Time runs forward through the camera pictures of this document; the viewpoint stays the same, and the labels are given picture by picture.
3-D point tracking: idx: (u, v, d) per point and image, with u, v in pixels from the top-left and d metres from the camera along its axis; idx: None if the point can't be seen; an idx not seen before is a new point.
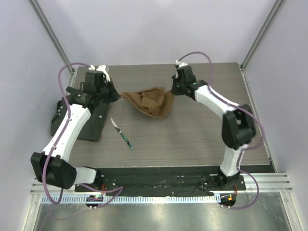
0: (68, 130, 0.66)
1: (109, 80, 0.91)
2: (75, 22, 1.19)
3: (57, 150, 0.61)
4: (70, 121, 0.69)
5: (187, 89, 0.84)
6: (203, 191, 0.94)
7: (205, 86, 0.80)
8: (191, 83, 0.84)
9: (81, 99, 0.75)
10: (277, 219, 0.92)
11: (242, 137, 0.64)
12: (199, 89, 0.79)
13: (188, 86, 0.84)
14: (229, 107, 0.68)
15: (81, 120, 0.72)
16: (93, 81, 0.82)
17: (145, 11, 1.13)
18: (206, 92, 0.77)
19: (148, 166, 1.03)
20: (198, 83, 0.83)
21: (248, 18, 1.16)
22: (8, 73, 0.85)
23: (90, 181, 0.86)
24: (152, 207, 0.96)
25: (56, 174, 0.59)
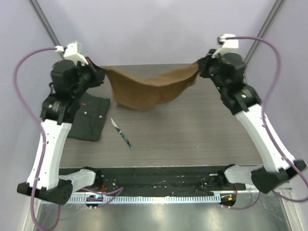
0: (47, 156, 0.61)
1: (86, 62, 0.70)
2: (75, 22, 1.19)
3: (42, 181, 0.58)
4: (47, 145, 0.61)
5: (230, 100, 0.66)
6: (203, 191, 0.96)
7: (257, 107, 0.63)
8: (239, 94, 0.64)
9: (55, 111, 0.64)
10: (278, 219, 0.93)
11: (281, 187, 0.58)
12: (249, 110, 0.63)
13: (233, 97, 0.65)
14: (283, 160, 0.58)
15: (60, 137, 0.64)
16: (64, 80, 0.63)
17: (145, 10, 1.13)
18: (259, 120, 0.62)
19: (148, 166, 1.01)
20: (250, 96, 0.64)
21: (248, 17, 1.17)
22: (7, 74, 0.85)
23: (90, 183, 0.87)
24: (152, 207, 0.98)
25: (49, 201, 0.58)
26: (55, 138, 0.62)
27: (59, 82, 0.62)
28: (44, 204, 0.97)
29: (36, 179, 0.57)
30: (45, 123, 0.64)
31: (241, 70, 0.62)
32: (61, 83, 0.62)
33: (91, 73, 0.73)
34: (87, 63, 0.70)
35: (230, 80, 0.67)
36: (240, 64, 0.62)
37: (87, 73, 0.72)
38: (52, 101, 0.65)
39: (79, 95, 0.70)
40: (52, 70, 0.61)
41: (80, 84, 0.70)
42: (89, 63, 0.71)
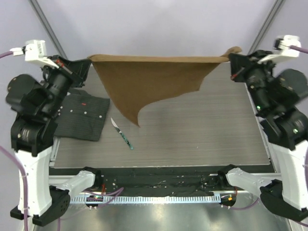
0: (31, 187, 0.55)
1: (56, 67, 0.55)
2: (74, 22, 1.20)
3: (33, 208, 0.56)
4: (28, 176, 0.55)
5: (275, 128, 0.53)
6: (203, 191, 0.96)
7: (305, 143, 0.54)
8: (289, 125, 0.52)
9: (26, 140, 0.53)
10: (278, 219, 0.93)
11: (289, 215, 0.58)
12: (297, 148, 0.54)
13: (280, 126, 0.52)
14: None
15: (41, 162, 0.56)
16: (30, 105, 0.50)
17: (145, 11, 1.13)
18: (301, 160, 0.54)
19: (148, 166, 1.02)
20: (301, 130, 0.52)
21: (247, 18, 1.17)
22: (7, 73, 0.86)
23: (90, 185, 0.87)
24: (152, 207, 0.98)
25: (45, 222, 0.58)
26: (34, 169, 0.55)
27: (25, 109, 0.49)
28: None
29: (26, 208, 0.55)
30: (19, 154, 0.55)
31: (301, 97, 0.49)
32: (29, 108, 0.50)
33: (65, 77, 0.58)
34: (57, 67, 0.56)
35: (283, 108, 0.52)
36: (305, 90, 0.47)
37: (58, 79, 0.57)
38: (22, 126, 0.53)
39: (54, 110, 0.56)
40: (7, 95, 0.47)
41: (52, 98, 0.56)
42: (61, 67, 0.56)
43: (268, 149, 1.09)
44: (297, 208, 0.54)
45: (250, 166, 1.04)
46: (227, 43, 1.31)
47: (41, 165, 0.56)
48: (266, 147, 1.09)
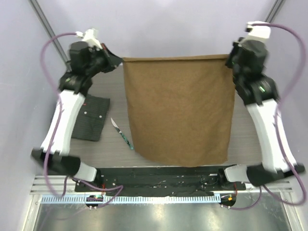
0: (62, 126, 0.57)
1: (101, 47, 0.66)
2: (75, 22, 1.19)
3: (57, 144, 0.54)
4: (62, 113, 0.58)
5: (244, 91, 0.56)
6: (203, 191, 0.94)
7: (272, 104, 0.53)
8: (257, 86, 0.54)
9: (70, 84, 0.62)
10: (278, 219, 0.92)
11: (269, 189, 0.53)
12: (264, 103, 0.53)
13: (247, 87, 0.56)
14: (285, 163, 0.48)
15: (73, 109, 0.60)
16: (80, 59, 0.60)
17: (146, 10, 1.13)
18: (271, 118, 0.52)
19: (148, 166, 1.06)
20: (268, 93, 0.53)
21: (249, 17, 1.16)
22: (9, 74, 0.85)
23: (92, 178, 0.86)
24: (152, 207, 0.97)
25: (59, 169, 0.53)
26: (68, 110, 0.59)
27: (74, 59, 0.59)
28: (44, 203, 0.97)
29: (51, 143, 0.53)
30: (62, 95, 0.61)
31: (262, 61, 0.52)
32: (75, 61, 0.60)
33: (104, 58, 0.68)
34: (101, 48, 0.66)
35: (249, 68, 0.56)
36: (262, 49, 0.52)
37: (99, 59, 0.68)
38: (70, 76, 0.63)
39: (89, 77, 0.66)
40: (71, 47, 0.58)
41: (93, 67, 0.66)
42: (103, 49, 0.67)
43: None
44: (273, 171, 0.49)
45: None
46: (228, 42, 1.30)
47: (71, 109, 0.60)
48: None
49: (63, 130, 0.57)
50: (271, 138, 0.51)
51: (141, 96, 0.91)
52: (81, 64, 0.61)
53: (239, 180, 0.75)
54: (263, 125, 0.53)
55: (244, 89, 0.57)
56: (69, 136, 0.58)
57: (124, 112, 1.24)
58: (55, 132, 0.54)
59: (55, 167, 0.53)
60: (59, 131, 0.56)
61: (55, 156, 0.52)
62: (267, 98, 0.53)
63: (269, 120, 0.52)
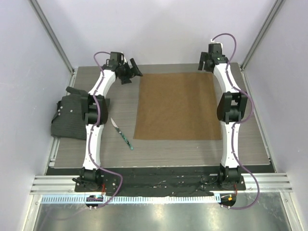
0: (103, 83, 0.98)
1: (126, 61, 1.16)
2: (75, 22, 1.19)
3: (99, 92, 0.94)
4: (104, 78, 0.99)
5: (210, 61, 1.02)
6: (203, 191, 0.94)
7: (224, 64, 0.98)
8: (216, 57, 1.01)
9: (109, 66, 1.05)
10: (277, 219, 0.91)
11: (229, 113, 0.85)
12: (219, 64, 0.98)
13: (212, 59, 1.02)
14: (232, 89, 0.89)
15: (110, 80, 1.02)
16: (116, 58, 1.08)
17: (145, 11, 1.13)
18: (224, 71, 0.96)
19: (148, 166, 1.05)
20: (222, 58, 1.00)
21: (248, 18, 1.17)
22: (8, 74, 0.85)
23: (97, 163, 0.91)
24: (152, 207, 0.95)
25: (102, 109, 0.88)
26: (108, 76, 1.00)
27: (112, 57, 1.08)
28: (44, 204, 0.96)
29: (96, 90, 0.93)
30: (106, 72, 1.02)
31: (217, 47, 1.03)
32: (114, 58, 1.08)
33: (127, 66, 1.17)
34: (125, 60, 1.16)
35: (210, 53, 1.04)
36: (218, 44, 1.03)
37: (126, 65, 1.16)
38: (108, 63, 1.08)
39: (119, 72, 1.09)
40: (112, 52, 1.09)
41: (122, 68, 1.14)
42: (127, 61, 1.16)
43: (268, 149, 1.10)
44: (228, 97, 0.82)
45: (250, 166, 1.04)
46: (227, 43, 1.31)
47: (109, 81, 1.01)
48: (266, 148, 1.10)
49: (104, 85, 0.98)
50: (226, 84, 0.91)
51: (150, 90, 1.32)
52: (116, 62, 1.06)
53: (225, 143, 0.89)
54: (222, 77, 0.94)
55: (210, 61, 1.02)
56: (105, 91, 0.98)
57: (124, 112, 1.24)
58: (99, 84, 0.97)
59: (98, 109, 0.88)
60: (101, 86, 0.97)
61: (99, 97, 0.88)
62: (222, 63, 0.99)
63: (223, 72, 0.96)
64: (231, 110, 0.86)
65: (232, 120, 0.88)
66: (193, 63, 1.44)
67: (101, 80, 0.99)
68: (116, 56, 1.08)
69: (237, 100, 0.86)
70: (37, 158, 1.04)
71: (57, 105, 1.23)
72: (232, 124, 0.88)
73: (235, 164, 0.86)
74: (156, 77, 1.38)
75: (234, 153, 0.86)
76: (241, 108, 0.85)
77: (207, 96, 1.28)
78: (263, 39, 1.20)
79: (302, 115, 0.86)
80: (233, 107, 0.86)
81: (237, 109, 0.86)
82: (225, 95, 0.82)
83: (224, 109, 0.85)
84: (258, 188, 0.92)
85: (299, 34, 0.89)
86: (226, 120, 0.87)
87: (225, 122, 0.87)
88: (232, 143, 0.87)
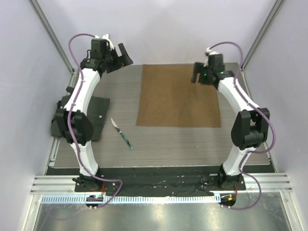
0: (83, 90, 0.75)
1: (113, 48, 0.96)
2: (75, 22, 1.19)
3: (77, 106, 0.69)
4: (84, 82, 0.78)
5: (212, 77, 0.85)
6: (203, 191, 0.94)
7: (231, 78, 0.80)
8: (219, 72, 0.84)
9: (90, 63, 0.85)
10: (278, 219, 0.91)
11: (249, 138, 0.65)
12: (224, 79, 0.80)
13: (215, 74, 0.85)
14: (248, 106, 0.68)
15: (93, 83, 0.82)
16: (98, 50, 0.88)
17: (145, 11, 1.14)
18: (231, 85, 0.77)
19: (148, 166, 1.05)
20: (226, 72, 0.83)
21: (248, 18, 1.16)
22: (8, 74, 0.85)
23: (92, 172, 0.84)
24: (152, 207, 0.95)
25: (79, 130, 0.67)
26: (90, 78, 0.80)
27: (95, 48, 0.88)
28: (44, 204, 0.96)
29: (73, 104, 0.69)
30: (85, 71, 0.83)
31: (218, 59, 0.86)
32: (97, 49, 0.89)
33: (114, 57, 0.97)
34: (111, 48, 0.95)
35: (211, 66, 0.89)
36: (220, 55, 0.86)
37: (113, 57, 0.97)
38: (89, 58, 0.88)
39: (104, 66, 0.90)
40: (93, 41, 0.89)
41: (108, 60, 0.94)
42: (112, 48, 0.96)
43: (268, 149, 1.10)
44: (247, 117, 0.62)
45: (250, 166, 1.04)
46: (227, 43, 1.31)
47: (92, 83, 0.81)
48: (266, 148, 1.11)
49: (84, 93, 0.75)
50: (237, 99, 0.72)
51: (153, 80, 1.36)
52: (99, 53, 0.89)
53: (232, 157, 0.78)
54: (231, 93, 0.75)
55: (212, 77, 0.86)
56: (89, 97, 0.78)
57: (123, 112, 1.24)
58: (78, 94, 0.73)
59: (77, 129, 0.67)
60: (80, 96, 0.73)
61: (77, 114, 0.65)
62: (227, 77, 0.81)
63: (232, 88, 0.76)
64: (250, 134, 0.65)
65: (250, 146, 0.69)
66: (194, 63, 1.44)
67: (81, 86, 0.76)
68: (98, 44, 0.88)
69: (255, 120, 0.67)
70: (37, 158, 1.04)
71: (57, 105, 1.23)
72: (248, 150, 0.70)
73: (237, 171, 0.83)
74: (159, 69, 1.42)
75: (240, 169, 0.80)
76: (263, 130, 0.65)
77: (205, 92, 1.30)
78: (263, 38, 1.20)
79: (302, 115, 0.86)
80: (252, 129, 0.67)
81: (258, 132, 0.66)
82: (243, 114, 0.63)
83: (241, 134, 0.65)
84: (259, 188, 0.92)
85: (300, 34, 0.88)
86: (244, 146, 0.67)
87: (241, 147, 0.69)
88: (241, 161, 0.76)
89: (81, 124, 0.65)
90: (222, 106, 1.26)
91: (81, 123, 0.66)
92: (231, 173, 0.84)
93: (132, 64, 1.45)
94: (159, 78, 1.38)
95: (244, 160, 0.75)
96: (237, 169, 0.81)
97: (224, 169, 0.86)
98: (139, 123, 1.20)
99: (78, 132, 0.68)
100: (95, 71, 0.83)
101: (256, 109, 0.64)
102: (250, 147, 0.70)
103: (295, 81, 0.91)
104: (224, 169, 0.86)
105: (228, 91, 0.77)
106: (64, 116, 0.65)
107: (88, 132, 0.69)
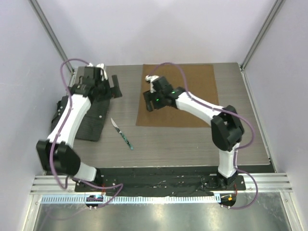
0: (70, 119, 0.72)
1: (106, 78, 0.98)
2: (75, 21, 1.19)
3: (63, 136, 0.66)
4: (72, 109, 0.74)
5: (167, 99, 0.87)
6: (203, 191, 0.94)
7: (184, 94, 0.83)
8: (170, 93, 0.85)
9: (81, 89, 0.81)
10: (277, 219, 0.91)
11: (232, 136, 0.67)
12: (179, 97, 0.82)
13: (168, 96, 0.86)
14: (214, 111, 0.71)
15: (82, 110, 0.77)
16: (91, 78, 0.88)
17: (145, 11, 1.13)
18: (189, 100, 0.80)
19: (148, 166, 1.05)
20: (177, 91, 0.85)
21: (248, 18, 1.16)
22: (8, 74, 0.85)
23: (92, 178, 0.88)
24: (152, 207, 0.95)
25: (63, 162, 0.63)
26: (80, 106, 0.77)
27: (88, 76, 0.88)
28: (44, 204, 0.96)
29: (57, 134, 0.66)
30: (74, 97, 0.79)
31: (163, 82, 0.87)
32: (90, 75, 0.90)
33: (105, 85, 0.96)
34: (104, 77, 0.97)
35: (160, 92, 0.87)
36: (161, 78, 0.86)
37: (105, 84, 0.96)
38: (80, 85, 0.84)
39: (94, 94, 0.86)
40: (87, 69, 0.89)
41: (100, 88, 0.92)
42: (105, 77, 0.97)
43: (268, 149, 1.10)
44: (217, 119, 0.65)
45: (250, 166, 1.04)
46: (227, 43, 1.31)
47: (82, 112, 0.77)
48: (266, 148, 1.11)
49: (71, 121, 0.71)
50: (201, 108, 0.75)
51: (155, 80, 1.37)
52: (91, 79, 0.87)
53: (223, 160, 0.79)
54: (193, 106, 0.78)
55: (167, 99, 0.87)
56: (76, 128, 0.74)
57: (123, 112, 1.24)
58: (63, 123, 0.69)
59: (60, 161, 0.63)
60: (65, 127, 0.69)
61: (60, 147, 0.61)
62: (181, 94, 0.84)
63: (190, 102, 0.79)
64: (231, 133, 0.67)
65: (235, 143, 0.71)
66: (194, 63, 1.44)
67: (68, 114, 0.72)
68: (91, 71, 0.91)
69: (226, 120, 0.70)
70: (37, 158, 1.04)
71: (57, 105, 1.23)
72: (235, 148, 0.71)
73: (234, 170, 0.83)
74: (160, 68, 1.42)
75: (235, 166, 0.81)
76: (237, 124, 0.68)
77: (206, 92, 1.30)
78: (263, 38, 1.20)
79: (302, 116, 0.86)
80: (229, 128, 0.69)
81: (234, 128, 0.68)
82: (215, 120, 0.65)
83: (224, 138, 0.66)
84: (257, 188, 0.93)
85: (300, 34, 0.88)
86: (230, 146, 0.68)
87: (229, 150, 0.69)
88: (234, 160, 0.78)
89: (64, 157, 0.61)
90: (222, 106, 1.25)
91: (64, 156, 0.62)
92: (230, 175, 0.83)
93: (132, 64, 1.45)
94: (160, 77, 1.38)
95: (236, 157, 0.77)
96: (234, 168, 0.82)
97: (221, 173, 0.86)
98: (139, 123, 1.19)
99: (62, 166, 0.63)
100: (85, 99, 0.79)
101: (223, 110, 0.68)
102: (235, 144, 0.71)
103: (295, 81, 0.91)
104: (221, 174, 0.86)
105: (189, 106, 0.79)
106: (44, 148, 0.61)
107: (72, 165, 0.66)
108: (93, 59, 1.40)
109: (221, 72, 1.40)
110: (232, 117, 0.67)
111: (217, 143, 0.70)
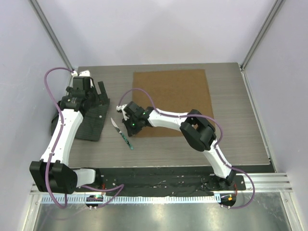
0: (63, 135, 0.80)
1: (93, 84, 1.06)
2: (75, 22, 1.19)
3: (56, 156, 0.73)
4: (64, 125, 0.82)
5: (142, 121, 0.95)
6: (203, 191, 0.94)
7: (153, 111, 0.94)
8: (142, 114, 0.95)
9: (71, 103, 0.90)
10: (277, 219, 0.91)
11: (204, 136, 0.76)
12: (150, 116, 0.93)
13: (142, 118, 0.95)
14: (181, 119, 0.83)
15: (74, 124, 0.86)
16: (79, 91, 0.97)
17: (144, 11, 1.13)
18: (158, 114, 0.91)
19: (148, 166, 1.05)
20: (147, 110, 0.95)
21: (248, 18, 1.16)
22: (8, 74, 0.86)
23: (90, 181, 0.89)
24: (152, 207, 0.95)
25: (57, 181, 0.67)
26: (70, 121, 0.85)
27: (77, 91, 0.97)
28: (44, 204, 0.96)
29: (51, 154, 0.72)
30: (65, 112, 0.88)
31: (134, 107, 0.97)
32: (79, 87, 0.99)
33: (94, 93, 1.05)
34: (91, 86, 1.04)
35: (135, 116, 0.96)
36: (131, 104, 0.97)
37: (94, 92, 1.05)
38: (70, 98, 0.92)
39: (86, 105, 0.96)
40: (77, 81, 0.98)
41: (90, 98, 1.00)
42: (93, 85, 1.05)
43: (269, 149, 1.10)
44: (184, 125, 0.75)
45: (250, 166, 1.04)
46: (227, 43, 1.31)
47: (74, 125, 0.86)
48: (266, 148, 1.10)
49: (65, 137, 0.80)
50: (169, 119, 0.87)
51: (148, 84, 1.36)
52: (81, 91, 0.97)
53: (211, 160, 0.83)
54: (162, 119, 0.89)
55: (141, 121, 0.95)
56: (70, 142, 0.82)
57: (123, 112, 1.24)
58: (57, 141, 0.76)
59: (55, 180, 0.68)
60: (58, 145, 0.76)
61: (55, 167, 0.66)
62: (151, 111, 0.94)
63: (160, 117, 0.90)
64: (203, 134, 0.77)
65: (212, 141, 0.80)
66: (193, 63, 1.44)
67: (60, 131, 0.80)
68: (81, 83, 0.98)
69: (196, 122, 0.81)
70: (37, 158, 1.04)
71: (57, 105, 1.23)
72: (213, 145, 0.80)
73: (229, 169, 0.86)
74: (153, 73, 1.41)
75: (226, 164, 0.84)
76: (205, 123, 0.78)
77: (204, 92, 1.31)
78: (262, 39, 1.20)
79: (302, 115, 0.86)
80: (200, 129, 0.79)
81: (204, 128, 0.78)
82: (183, 126, 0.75)
83: (198, 139, 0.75)
84: (255, 188, 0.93)
85: (299, 34, 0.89)
86: (207, 145, 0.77)
87: (208, 148, 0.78)
88: (220, 157, 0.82)
89: (59, 177, 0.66)
90: (222, 106, 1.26)
91: (59, 176, 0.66)
92: (226, 174, 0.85)
93: (132, 64, 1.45)
94: (153, 82, 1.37)
95: (220, 153, 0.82)
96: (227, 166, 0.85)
97: (218, 175, 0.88)
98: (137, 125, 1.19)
99: (58, 185, 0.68)
100: (76, 113, 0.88)
101: (189, 115, 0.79)
102: (212, 141, 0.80)
103: (295, 80, 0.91)
104: (218, 176, 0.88)
105: (160, 120, 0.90)
106: (39, 169, 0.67)
107: (69, 184, 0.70)
108: (93, 59, 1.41)
109: (221, 72, 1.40)
110: (198, 119, 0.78)
111: (194, 146, 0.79)
